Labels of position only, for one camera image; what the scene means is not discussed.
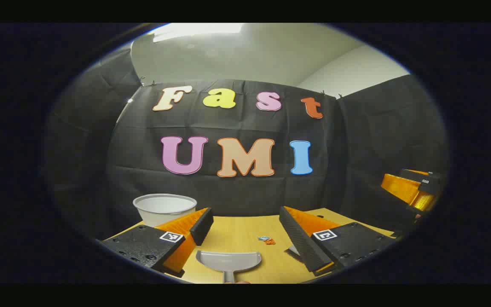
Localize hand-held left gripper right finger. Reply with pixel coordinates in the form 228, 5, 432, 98
279, 206, 396, 274

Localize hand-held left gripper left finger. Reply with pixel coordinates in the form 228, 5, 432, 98
102, 208, 214, 278

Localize white ribbed garbage bin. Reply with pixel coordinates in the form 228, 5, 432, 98
133, 194, 198, 227

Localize grey plastic dustpan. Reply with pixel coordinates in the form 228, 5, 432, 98
196, 250, 263, 284

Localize wooden desktop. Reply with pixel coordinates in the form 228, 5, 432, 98
101, 208, 397, 284

